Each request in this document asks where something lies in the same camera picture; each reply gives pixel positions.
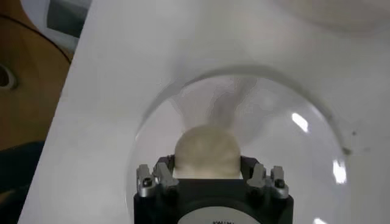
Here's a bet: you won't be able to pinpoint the thin black floor cable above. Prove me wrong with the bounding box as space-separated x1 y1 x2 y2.
0 15 73 65

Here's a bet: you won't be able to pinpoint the white steamed baozi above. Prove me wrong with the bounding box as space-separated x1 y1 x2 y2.
173 124 243 180

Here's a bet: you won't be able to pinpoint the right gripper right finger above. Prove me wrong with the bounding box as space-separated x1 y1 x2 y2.
240 155 289 200

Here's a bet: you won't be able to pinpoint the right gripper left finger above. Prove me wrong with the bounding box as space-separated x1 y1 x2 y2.
136 155 179 198

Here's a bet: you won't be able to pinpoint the white round plate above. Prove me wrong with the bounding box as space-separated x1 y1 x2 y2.
126 65 350 224

